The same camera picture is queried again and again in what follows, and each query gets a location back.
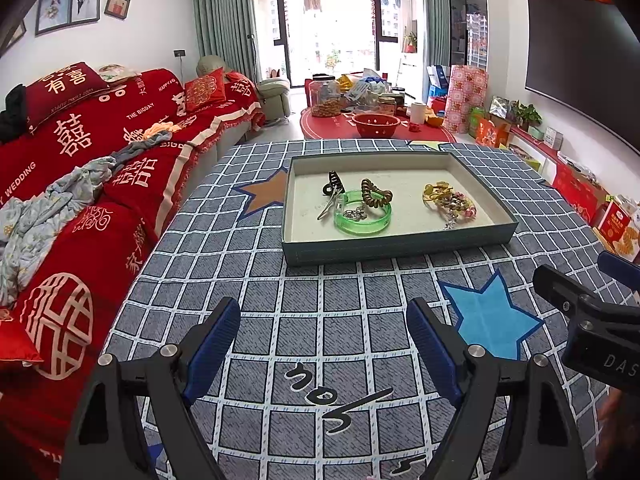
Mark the round white fan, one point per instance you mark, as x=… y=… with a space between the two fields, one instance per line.
x=115 y=72

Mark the red wall shelf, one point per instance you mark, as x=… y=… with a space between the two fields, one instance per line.
x=530 y=141

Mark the orange gift box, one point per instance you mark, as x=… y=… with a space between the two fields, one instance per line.
x=490 y=132

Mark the square red embroidered pillow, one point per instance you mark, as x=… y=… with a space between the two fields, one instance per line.
x=205 y=89

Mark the small white box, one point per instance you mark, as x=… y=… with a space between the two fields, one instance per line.
x=552 y=137

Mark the silver foil bag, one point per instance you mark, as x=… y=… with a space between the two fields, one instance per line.
x=500 y=108

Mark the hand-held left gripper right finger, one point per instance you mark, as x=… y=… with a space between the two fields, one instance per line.
x=432 y=350

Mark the shallow grey-green tray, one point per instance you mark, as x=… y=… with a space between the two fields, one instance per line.
x=412 y=225

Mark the clear plastic jar of nuts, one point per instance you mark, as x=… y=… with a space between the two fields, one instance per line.
x=325 y=100

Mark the small silver charm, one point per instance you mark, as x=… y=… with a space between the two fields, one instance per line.
x=355 y=215

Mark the dark picture frame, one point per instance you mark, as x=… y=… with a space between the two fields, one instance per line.
x=14 y=37

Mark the black claw hair clip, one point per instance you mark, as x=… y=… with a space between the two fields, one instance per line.
x=331 y=189

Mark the red printed sofa cover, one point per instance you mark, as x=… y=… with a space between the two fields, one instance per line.
x=60 y=240

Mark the yellow-green flat boxes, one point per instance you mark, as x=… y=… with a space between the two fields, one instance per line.
x=525 y=159

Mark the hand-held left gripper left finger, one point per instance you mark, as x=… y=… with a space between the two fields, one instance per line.
x=212 y=350

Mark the grey checked star tablecloth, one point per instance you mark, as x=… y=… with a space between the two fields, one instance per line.
x=325 y=290

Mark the printed snack box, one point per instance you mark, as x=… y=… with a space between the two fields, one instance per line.
x=620 y=227

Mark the pile of household clutter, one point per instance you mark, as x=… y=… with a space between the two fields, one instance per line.
x=370 y=87

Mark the green potted plant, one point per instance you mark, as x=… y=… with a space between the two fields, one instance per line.
x=526 y=114

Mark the black clothing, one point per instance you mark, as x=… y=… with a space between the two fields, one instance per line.
x=12 y=115

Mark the large red gift box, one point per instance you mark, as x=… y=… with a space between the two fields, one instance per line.
x=577 y=195

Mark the green translucent bangle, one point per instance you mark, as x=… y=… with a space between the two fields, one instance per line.
x=360 y=227

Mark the small brown picture frame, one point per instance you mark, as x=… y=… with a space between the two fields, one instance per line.
x=117 y=5

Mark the grey knitted garment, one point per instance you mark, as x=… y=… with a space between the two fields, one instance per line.
x=140 y=146

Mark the light blue floral garment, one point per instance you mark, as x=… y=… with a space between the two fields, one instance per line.
x=30 y=220

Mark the small red cup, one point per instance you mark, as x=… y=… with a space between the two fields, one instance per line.
x=413 y=127

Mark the pale green recliner chair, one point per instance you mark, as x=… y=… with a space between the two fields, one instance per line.
x=272 y=95

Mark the long red printed pillow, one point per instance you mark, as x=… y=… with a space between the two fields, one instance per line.
x=65 y=85

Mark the red plastic colander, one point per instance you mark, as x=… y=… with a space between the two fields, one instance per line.
x=375 y=125

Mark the tall red patterned gift box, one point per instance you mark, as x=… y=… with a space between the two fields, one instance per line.
x=465 y=97

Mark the green curtain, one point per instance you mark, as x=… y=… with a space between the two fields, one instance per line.
x=225 y=20
x=435 y=15

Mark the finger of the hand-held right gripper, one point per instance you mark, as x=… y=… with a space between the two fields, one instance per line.
x=557 y=285
x=622 y=272

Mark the peach cloth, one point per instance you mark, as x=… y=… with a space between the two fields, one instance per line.
x=160 y=129

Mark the glass door cabinet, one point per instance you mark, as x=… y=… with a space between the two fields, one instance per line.
x=467 y=10

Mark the orange bowl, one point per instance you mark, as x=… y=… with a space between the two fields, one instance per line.
x=435 y=121

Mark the plain silver hair clip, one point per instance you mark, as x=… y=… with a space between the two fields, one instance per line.
x=327 y=208

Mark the black television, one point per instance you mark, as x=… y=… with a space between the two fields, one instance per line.
x=575 y=55

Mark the small glass jar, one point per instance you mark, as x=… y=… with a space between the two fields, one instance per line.
x=387 y=105

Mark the blue and white box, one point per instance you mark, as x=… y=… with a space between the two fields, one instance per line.
x=438 y=77

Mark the double wedding photo frame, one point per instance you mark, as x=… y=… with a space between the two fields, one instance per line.
x=65 y=7

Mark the white paper roll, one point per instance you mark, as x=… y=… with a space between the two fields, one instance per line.
x=418 y=111

